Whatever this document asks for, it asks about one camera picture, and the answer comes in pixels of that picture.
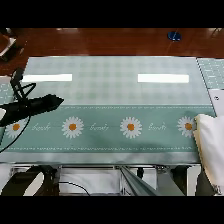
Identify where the silver frame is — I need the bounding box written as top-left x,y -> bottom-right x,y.
0,162 -> 224,197

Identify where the blue round object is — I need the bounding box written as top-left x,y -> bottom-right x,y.
167,31 -> 183,42

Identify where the black cable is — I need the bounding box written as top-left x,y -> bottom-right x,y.
0,115 -> 32,154
59,180 -> 92,197

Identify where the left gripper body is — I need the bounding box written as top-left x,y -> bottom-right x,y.
27,94 -> 54,113

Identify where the white garment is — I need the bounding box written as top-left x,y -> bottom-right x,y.
192,113 -> 224,196

